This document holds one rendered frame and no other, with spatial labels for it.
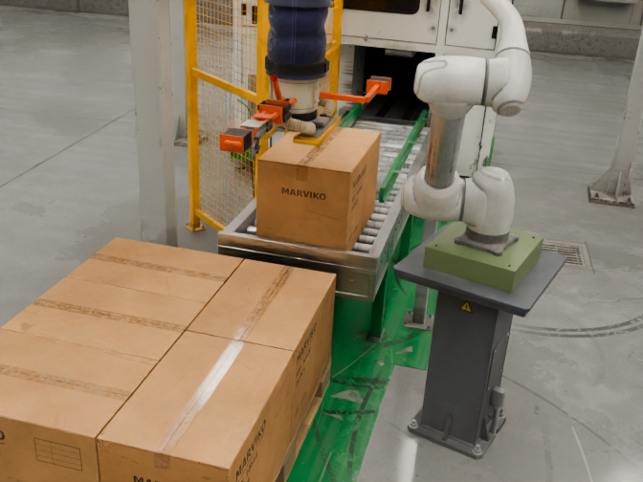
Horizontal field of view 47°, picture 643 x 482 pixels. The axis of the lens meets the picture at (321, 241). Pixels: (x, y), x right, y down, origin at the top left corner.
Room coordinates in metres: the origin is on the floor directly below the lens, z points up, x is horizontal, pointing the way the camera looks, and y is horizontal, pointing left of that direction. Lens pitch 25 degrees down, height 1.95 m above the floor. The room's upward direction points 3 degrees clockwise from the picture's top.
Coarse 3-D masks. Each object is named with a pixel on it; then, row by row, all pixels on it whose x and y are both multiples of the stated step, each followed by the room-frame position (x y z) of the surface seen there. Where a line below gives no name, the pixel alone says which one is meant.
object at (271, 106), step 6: (264, 102) 2.50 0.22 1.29; (270, 102) 2.51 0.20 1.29; (276, 102) 2.50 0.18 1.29; (282, 102) 2.50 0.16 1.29; (288, 102) 2.49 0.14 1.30; (258, 108) 2.45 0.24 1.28; (264, 108) 2.43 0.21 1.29; (270, 108) 2.43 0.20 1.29; (276, 108) 2.42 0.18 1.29; (282, 108) 2.42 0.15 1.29; (288, 108) 2.46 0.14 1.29; (282, 114) 2.43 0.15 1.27; (288, 114) 2.47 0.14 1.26; (276, 120) 2.42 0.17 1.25
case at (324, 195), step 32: (288, 160) 2.91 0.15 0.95; (320, 160) 2.93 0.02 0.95; (352, 160) 2.95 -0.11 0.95; (256, 192) 2.90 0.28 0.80; (288, 192) 2.87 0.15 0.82; (320, 192) 2.83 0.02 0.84; (352, 192) 2.85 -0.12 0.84; (256, 224) 2.90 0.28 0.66; (288, 224) 2.87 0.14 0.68; (320, 224) 2.83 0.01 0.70; (352, 224) 2.90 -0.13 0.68
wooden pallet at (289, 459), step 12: (324, 372) 2.59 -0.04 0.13; (324, 384) 2.61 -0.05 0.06; (312, 396) 2.41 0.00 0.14; (312, 408) 2.48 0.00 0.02; (300, 420) 2.25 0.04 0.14; (312, 420) 2.42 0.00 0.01; (300, 432) 2.33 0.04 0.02; (300, 444) 2.26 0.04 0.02; (288, 456) 2.09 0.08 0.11; (288, 468) 2.10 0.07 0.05; (276, 480) 2.05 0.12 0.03
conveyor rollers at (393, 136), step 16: (352, 128) 4.82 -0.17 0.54; (368, 128) 4.81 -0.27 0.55; (384, 128) 4.86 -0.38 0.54; (400, 128) 4.85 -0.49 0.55; (384, 144) 4.50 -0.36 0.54; (400, 144) 4.48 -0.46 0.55; (416, 144) 4.54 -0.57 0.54; (384, 160) 4.22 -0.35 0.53; (384, 176) 3.88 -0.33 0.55; (400, 176) 3.93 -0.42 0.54; (384, 208) 3.41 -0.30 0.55; (368, 224) 3.23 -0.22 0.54; (368, 240) 3.05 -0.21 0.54
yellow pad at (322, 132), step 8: (328, 120) 2.76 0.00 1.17; (336, 120) 2.78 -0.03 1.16; (320, 128) 2.65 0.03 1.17; (328, 128) 2.68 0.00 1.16; (296, 136) 2.56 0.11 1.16; (304, 136) 2.55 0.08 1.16; (312, 136) 2.55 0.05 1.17; (320, 136) 2.57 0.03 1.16; (312, 144) 2.52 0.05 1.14; (320, 144) 2.52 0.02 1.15
